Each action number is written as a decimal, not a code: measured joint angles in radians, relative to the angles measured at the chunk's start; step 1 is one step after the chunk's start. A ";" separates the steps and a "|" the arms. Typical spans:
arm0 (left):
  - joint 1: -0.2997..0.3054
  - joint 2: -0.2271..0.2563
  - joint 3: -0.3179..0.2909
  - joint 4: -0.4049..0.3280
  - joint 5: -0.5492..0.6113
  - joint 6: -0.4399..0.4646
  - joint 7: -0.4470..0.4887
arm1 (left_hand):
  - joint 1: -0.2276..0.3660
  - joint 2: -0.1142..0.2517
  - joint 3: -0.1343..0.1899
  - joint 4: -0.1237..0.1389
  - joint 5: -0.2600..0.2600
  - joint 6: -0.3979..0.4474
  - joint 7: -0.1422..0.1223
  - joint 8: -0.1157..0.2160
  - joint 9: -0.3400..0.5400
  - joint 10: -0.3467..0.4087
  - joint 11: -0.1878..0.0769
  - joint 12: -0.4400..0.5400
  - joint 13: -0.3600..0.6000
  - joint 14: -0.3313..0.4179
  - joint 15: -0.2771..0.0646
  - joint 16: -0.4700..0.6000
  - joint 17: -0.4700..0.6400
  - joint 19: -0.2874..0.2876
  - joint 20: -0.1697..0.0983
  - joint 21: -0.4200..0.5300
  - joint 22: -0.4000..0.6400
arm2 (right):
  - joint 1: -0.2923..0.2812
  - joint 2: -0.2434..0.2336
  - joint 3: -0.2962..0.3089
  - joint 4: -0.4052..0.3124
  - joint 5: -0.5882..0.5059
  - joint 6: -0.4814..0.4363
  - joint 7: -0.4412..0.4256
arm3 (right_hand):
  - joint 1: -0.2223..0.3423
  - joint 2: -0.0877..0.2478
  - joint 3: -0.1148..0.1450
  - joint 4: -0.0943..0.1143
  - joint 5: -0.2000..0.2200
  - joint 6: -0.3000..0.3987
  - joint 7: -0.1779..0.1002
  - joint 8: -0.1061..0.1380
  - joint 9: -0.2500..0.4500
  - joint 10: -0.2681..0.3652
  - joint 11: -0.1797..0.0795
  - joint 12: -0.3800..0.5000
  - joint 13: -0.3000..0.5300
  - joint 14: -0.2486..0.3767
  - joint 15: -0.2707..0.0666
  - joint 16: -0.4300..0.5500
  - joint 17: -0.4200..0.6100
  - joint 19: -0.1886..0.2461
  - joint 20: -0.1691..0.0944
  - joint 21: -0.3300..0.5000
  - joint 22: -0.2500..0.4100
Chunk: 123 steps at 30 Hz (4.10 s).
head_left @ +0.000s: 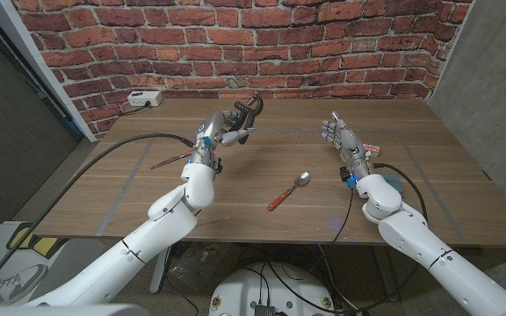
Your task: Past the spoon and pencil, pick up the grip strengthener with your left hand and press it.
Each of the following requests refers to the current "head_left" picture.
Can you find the white grey sneaker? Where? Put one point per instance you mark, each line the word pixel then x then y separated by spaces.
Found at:
pixel 24 281

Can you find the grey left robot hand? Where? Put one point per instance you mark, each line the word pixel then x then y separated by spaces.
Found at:
pixel 209 127

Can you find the white frame post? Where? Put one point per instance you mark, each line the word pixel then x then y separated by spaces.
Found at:
pixel 29 57

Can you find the round white robot base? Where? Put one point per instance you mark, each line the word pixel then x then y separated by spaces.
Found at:
pixel 244 289

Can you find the small red white box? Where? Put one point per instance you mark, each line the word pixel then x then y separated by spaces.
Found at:
pixel 372 150

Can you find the brick print backdrop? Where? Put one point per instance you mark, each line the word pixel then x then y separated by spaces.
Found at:
pixel 253 44

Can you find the white mat with yellow patches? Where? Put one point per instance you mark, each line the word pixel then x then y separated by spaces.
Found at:
pixel 73 252

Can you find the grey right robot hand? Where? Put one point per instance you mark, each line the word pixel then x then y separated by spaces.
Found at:
pixel 347 140

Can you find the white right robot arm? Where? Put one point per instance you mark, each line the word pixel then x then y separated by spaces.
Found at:
pixel 424 246

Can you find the dark table leg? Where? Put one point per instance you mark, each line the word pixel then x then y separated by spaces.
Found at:
pixel 387 272

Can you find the crumpled clear plastic sheet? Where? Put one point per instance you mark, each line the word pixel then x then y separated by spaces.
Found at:
pixel 196 267

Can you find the white power strip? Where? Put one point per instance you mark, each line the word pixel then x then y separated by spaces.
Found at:
pixel 144 98

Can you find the dark perforated panel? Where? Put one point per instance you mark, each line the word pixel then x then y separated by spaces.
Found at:
pixel 11 131

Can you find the white table leg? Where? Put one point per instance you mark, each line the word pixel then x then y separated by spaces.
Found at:
pixel 161 272

